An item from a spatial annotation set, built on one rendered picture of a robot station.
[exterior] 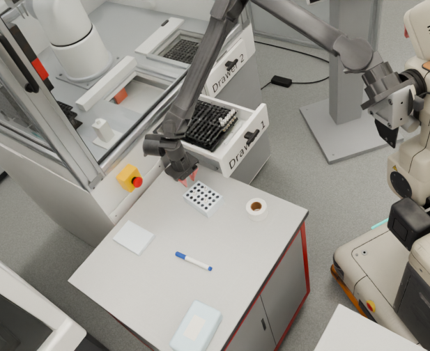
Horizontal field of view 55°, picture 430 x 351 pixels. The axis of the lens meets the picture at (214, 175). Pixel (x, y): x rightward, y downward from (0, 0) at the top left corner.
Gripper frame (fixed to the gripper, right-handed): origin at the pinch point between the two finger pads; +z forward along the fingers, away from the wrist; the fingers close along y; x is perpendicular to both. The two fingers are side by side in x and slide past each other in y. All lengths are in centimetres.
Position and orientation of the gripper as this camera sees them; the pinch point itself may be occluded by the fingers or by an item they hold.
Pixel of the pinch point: (188, 182)
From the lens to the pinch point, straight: 142.5
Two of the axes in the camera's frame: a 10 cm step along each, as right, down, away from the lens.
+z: 2.1, 6.1, 7.6
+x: 6.7, 4.8, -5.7
